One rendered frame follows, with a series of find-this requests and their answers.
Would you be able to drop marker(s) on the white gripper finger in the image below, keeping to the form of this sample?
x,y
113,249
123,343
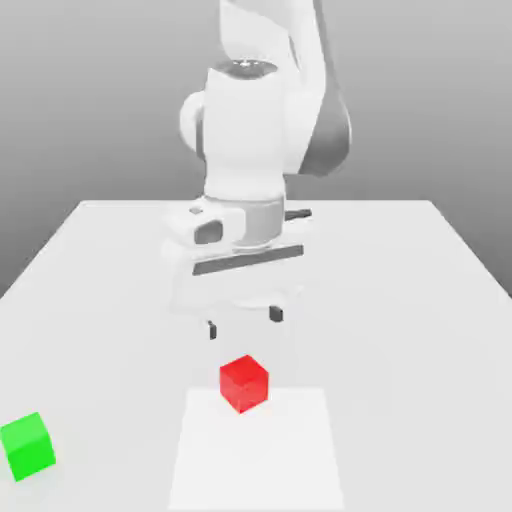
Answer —
x,y
276,314
212,330

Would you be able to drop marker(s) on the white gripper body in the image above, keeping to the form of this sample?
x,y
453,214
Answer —
x,y
240,286

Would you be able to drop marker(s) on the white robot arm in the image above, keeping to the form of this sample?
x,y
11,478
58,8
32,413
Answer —
x,y
244,140

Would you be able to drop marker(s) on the small red cube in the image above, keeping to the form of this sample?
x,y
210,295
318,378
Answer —
x,y
243,384

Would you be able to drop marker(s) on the small green cube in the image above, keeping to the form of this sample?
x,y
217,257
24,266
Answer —
x,y
28,448

